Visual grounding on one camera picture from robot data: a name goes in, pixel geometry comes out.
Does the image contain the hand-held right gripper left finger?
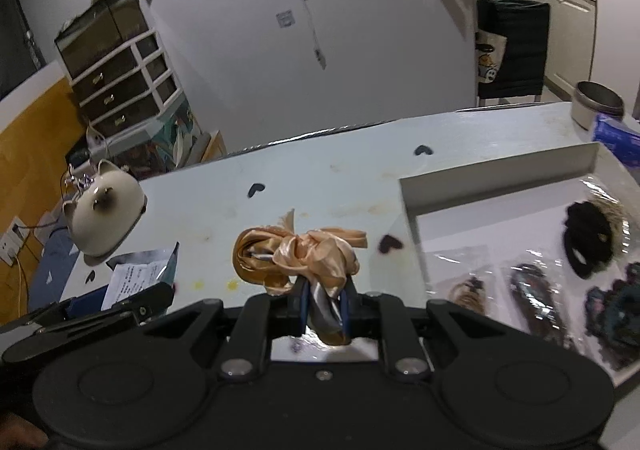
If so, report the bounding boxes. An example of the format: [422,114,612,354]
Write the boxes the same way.
[142,277,307,381]

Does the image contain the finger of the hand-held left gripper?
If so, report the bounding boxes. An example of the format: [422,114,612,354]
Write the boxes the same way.
[0,310,143,367]
[27,281,177,331]

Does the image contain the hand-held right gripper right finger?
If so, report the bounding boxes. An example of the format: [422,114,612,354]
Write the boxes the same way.
[339,280,506,383]

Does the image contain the clear bag with paper label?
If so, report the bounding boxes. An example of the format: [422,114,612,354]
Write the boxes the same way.
[102,243,181,313]

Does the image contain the beige satin scrunchie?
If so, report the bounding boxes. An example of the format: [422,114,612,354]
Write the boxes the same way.
[232,209,369,346]

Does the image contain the clear packet with brown scrunchie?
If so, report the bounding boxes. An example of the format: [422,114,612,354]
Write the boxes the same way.
[431,246,502,318]

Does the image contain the white shallow tray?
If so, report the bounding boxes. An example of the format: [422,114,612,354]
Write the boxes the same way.
[398,141,640,388]

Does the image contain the clear packet with patterned scrunchie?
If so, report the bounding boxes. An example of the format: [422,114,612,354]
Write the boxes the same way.
[502,255,573,348]

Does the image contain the dark blue knitted scrunchie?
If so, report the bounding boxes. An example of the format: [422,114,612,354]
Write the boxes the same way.
[582,263,640,372]

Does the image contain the person's left hand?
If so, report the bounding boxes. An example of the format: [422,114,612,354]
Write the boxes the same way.
[0,417,51,450]

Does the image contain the blue cloth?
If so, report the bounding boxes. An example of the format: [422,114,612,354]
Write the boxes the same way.
[27,229,81,303]

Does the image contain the white cat-shaped lamp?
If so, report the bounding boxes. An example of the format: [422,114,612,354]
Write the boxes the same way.
[61,157,148,261]

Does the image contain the colourful printed box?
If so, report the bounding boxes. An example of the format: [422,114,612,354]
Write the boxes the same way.
[107,100,211,181]

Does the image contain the wooden board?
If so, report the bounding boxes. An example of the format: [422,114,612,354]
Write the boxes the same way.
[200,129,228,162]

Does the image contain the white drawer cabinet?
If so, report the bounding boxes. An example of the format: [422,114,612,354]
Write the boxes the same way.
[67,28,181,141]

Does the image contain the glass tank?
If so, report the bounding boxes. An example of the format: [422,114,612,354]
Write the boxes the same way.
[54,0,146,81]

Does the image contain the printed tote bag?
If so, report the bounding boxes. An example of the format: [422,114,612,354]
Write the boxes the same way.
[475,30,508,84]

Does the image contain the black chair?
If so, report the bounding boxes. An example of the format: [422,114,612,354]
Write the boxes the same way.
[476,0,552,105]

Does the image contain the blue tissue pack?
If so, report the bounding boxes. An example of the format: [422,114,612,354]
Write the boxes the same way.
[592,113,640,171]

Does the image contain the round metal tin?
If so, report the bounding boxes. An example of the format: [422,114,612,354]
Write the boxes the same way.
[570,80,626,131]

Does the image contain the white kitchen base cabinet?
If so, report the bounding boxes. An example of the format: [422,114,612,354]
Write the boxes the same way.
[520,0,598,104]

